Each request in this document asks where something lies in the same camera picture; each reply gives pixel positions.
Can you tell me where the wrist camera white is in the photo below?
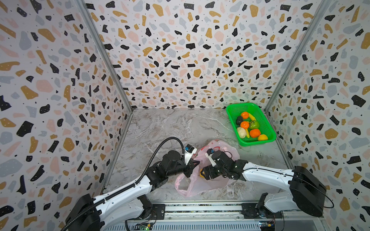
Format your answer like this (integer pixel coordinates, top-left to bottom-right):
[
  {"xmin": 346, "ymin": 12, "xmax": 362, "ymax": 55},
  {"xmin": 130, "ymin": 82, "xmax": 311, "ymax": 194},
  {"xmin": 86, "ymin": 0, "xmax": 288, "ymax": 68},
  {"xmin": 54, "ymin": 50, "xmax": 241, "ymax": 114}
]
[
  {"xmin": 206, "ymin": 149, "xmax": 221, "ymax": 167},
  {"xmin": 184, "ymin": 144, "xmax": 197, "ymax": 165}
]

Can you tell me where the green fruit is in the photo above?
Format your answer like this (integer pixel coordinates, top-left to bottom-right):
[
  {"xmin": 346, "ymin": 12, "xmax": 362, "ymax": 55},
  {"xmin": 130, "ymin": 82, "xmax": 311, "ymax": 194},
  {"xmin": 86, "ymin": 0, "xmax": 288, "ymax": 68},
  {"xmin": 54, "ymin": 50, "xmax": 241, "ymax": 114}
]
[{"xmin": 249, "ymin": 121, "xmax": 260, "ymax": 130}]

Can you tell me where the yellow banana in basket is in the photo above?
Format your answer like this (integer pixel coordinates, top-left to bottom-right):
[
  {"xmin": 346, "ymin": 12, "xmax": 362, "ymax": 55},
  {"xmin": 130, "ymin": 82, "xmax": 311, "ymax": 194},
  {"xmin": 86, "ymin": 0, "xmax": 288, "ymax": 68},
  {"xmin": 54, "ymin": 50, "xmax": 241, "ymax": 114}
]
[{"xmin": 249, "ymin": 113, "xmax": 256, "ymax": 121}]

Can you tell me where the orange fruit in basket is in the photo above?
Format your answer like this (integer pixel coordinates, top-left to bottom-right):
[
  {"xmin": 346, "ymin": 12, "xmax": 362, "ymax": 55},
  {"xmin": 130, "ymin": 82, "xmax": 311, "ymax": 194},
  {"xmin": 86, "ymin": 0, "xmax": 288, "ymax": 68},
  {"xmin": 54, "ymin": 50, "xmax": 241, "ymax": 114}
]
[{"xmin": 258, "ymin": 134, "xmax": 268, "ymax": 141}]

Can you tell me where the green plastic basket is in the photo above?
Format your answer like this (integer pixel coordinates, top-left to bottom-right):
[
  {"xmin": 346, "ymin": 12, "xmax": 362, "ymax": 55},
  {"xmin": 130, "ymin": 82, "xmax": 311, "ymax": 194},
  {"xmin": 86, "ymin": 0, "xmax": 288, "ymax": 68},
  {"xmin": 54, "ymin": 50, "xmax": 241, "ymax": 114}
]
[{"xmin": 226, "ymin": 103, "xmax": 277, "ymax": 147}]

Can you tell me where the orange fruit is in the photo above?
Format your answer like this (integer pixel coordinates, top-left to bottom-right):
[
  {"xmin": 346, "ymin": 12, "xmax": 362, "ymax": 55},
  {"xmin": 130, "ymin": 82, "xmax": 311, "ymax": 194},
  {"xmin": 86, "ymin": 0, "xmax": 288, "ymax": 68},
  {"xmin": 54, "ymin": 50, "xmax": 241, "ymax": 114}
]
[
  {"xmin": 258, "ymin": 134, "xmax": 268, "ymax": 141},
  {"xmin": 240, "ymin": 121, "xmax": 250, "ymax": 130},
  {"xmin": 241, "ymin": 112, "xmax": 249, "ymax": 120},
  {"xmin": 249, "ymin": 129, "xmax": 261, "ymax": 138}
]

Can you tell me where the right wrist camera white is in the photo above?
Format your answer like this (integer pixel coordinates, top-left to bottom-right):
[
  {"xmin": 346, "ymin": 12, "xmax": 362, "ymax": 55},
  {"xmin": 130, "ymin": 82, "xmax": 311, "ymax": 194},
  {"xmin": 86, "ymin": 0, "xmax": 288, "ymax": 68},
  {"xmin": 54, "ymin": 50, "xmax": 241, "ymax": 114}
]
[{"xmin": 206, "ymin": 149, "xmax": 221, "ymax": 167}]

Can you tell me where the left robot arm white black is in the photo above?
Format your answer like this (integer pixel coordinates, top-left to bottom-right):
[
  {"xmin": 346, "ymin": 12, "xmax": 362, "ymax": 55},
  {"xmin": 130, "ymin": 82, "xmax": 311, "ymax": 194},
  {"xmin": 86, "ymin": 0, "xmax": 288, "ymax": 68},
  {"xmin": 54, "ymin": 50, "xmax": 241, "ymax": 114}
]
[{"xmin": 62, "ymin": 145, "xmax": 199, "ymax": 231}]

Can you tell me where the small yellow fruit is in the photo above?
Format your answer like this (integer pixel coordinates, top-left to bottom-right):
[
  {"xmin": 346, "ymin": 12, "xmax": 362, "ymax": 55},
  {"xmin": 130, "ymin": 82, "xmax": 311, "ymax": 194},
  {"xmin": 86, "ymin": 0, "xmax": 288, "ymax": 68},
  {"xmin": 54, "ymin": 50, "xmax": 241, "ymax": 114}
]
[{"xmin": 199, "ymin": 169, "xmax": 205, "ymax": 179}]

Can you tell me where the black corrugated cable hose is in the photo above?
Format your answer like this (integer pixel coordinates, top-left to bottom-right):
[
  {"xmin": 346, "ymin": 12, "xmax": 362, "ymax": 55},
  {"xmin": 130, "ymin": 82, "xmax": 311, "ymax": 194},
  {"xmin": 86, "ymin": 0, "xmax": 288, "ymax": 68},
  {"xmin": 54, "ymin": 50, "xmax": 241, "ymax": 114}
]
[{"xmin": 59, "ymin": 137, "xmax": 186, "ymax": 231}]

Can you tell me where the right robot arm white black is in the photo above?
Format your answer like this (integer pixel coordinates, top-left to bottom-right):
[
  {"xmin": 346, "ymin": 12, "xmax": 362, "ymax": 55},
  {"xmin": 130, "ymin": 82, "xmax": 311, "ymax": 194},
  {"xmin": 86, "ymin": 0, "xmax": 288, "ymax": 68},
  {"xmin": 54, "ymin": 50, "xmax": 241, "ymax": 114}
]
[{"xmin": 199, "ymin": 149, "xmax": 326, "ymax": 218}]

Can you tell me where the black avocado fruit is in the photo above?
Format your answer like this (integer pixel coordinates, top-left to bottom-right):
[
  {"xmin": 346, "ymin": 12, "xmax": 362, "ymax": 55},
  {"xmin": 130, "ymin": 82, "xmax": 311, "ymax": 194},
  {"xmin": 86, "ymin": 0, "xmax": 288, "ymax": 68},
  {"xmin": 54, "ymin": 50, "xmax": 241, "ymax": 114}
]
[{"xmin": 236, "ymin": 116, "xmax": 244, "ymax": 126}]

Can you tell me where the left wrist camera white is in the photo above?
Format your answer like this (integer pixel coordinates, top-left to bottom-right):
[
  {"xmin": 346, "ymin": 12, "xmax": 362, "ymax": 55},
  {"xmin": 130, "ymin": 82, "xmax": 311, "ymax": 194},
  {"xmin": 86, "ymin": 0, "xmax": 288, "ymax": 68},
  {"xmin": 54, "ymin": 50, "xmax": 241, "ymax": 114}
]
[{"xmin": 184, "ymin": 144, "xmax": 197, "ymax": 165}]

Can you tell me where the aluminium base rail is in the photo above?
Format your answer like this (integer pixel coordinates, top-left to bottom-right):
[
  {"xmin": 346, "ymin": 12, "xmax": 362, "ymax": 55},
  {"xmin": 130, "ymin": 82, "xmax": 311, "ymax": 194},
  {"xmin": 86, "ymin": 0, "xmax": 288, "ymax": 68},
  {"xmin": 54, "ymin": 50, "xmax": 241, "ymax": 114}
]
[{"xmin": 79, "ymin": 201, "xmax": 327, "ymax": 231}]

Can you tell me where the pink plastic bag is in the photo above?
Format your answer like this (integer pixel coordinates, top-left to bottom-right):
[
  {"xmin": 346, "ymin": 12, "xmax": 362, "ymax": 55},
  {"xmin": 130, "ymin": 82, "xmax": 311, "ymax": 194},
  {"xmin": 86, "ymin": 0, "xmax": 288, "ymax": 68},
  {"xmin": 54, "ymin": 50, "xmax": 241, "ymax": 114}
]
[{"xmin": 174, "ymin": 140, "xmax": 240, "ymax": 197}]

